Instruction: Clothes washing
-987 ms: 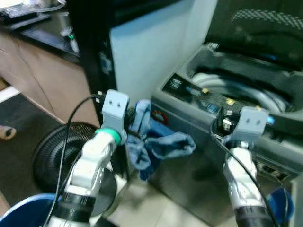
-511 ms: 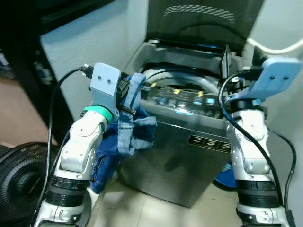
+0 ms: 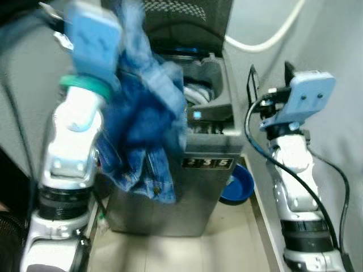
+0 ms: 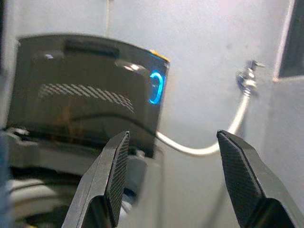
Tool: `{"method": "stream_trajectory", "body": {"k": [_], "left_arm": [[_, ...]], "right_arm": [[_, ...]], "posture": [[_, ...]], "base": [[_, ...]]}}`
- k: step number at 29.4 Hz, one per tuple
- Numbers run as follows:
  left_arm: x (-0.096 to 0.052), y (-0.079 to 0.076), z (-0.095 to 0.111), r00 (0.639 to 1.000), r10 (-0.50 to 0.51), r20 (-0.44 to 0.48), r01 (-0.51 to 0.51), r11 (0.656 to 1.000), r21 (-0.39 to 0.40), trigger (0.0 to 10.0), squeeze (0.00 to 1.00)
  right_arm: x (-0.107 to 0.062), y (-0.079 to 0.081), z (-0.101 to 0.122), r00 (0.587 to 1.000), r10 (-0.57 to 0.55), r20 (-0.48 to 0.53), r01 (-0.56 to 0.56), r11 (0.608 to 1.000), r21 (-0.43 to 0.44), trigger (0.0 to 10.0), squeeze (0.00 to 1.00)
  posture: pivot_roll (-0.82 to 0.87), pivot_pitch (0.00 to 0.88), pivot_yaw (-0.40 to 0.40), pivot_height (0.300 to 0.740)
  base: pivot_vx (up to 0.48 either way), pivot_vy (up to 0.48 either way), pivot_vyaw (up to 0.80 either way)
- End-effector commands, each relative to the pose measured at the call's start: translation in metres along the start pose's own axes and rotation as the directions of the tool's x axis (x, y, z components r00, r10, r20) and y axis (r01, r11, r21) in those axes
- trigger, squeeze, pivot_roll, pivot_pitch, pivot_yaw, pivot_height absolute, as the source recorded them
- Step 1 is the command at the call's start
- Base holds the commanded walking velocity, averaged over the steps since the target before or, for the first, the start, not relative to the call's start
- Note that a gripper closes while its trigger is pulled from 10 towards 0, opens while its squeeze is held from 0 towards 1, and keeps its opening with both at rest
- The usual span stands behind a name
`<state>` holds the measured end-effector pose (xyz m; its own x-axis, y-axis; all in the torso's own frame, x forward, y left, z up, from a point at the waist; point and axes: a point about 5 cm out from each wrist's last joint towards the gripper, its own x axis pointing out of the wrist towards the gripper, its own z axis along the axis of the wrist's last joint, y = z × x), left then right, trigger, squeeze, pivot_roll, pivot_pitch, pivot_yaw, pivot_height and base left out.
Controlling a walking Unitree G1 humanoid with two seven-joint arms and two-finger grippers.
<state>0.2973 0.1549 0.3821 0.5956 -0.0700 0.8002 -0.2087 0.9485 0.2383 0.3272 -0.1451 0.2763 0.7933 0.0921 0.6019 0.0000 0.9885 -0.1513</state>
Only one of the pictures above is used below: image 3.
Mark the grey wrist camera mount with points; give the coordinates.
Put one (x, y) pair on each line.
(93, 42)
(309, 96)

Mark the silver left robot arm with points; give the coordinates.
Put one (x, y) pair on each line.
(71, 153)

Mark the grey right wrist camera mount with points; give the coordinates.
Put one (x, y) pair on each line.
(309, 96)

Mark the blue plastic basin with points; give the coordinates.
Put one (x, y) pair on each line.
(238, 187)

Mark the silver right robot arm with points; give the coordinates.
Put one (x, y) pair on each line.
(295, 170)

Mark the blue denim jacket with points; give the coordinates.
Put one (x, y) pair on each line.
(142, 124)

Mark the grey top-load washing machine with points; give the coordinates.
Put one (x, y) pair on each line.
(204, 192)

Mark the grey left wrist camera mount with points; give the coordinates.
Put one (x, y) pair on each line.
(93, 42)

